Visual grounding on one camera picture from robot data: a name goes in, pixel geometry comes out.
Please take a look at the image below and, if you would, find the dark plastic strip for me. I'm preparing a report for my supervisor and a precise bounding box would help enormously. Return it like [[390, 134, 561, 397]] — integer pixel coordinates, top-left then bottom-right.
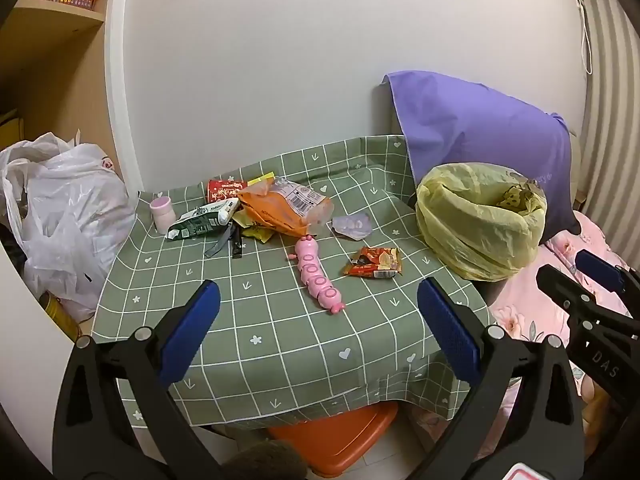
[[204, 222, 243, 259]]

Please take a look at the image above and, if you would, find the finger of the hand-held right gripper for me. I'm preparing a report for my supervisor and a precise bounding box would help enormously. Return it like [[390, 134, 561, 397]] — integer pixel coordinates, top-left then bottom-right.
[[575, 250, 640, 303], [536, 264, 603, 328]]

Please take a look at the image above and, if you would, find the purple pillow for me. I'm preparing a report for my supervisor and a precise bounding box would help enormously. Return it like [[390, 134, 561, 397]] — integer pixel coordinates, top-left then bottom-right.
[[382, 70, 583, 243]]

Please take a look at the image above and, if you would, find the clear plastic wrapper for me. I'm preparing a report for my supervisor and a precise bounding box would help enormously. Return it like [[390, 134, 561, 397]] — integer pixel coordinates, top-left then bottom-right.
[[331, 214, 373, 239]]

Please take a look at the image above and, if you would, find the white cable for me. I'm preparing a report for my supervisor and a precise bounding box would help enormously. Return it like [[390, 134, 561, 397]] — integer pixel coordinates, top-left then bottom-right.
[[575, 0, 593, 76]]

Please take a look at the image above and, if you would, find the pink caterpillar toy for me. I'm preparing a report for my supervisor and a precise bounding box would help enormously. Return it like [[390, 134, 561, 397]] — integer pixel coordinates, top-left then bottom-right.
[[286, 234, 347, 317]]

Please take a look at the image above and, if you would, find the white plastic bag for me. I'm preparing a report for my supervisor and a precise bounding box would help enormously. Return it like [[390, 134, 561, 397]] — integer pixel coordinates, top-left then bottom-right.
[[0, 132, 138, 323]]

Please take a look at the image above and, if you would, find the bin with yellow bag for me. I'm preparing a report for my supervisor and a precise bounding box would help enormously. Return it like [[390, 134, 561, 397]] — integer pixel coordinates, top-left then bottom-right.
[[415, 161, 548, 282]]

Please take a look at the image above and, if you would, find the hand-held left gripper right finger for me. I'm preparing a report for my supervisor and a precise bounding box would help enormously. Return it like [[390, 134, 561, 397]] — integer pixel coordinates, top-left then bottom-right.
[[416, 276, 586, 480]]

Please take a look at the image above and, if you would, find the person's right hand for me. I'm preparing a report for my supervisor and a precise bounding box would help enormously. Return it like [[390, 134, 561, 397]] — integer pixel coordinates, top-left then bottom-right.
[[582, 375, 610, 426]]

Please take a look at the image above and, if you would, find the orange plastic stool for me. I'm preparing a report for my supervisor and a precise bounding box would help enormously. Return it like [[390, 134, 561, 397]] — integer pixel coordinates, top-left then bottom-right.
[[267, 402, 401, 478]]

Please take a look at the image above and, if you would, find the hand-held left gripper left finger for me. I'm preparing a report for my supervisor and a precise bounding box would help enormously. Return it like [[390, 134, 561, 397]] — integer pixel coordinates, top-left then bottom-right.
[[52, 279, 236, 480]]

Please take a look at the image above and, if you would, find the red snack packet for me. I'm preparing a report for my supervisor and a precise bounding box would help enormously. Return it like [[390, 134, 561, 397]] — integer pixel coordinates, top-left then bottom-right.
[[342, 246, 404, 279], [206, 178, 251, 205]]

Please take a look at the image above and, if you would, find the green and white packet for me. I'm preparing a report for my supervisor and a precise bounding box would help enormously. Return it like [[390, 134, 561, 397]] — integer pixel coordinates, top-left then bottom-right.
[[166, 197, 242, 241]]

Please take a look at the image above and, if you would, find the pink floral blanket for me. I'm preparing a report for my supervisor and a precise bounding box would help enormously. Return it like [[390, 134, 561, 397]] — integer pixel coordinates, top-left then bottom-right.
[[410, 210, 640, 461]]

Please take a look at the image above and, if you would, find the dark fuzzy cloth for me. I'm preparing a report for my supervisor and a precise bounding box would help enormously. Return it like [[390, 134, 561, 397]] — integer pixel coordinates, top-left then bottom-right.
[[220, 439, 308, 480]]

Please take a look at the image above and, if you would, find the orange yellow snack bag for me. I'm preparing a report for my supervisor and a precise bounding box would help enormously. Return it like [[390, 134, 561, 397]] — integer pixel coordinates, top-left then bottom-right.
[[235, 176, 335, 237]]

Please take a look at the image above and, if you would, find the beige ribbed curtain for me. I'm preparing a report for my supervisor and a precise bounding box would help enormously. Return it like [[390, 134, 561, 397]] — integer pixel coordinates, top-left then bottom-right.
[[575, 0, 640, 221]]

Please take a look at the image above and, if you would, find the yellow tin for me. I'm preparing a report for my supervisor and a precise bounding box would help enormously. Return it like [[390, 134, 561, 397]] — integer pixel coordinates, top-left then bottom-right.
[[39, 291, 82, 343]]

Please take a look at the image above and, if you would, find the green checked tablecloth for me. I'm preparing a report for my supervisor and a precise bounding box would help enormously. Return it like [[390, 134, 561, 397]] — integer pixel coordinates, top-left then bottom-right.
[[91, 135, 496, 431]]

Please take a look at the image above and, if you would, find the wooden shelf unit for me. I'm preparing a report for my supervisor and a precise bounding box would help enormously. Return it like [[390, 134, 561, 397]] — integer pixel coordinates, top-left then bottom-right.
[[0, 0, 126, 186]]

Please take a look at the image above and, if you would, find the yellow brown crumpled wrapper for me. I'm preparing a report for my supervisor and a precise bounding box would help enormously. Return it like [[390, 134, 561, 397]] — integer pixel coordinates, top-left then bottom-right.
[[497, 180, 538, 211]]

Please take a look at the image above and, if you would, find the small pink bottle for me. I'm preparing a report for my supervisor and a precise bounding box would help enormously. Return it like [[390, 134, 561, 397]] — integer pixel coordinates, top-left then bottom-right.
[[150, 196, 176, 235]]

